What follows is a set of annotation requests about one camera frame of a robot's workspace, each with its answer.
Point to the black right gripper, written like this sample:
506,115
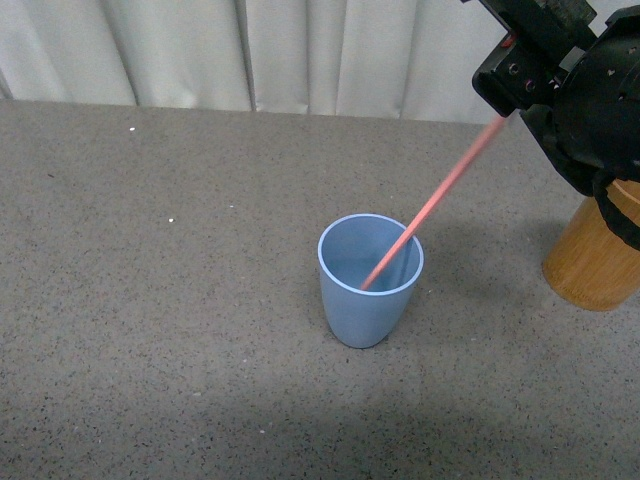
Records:
576,91

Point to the pink chopstick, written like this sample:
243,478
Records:
472,153

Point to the blue cup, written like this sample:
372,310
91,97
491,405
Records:
348,250

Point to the bamboo chopstick holder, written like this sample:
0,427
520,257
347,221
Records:
590,266

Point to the grey curtain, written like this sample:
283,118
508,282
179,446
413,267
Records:
386,59

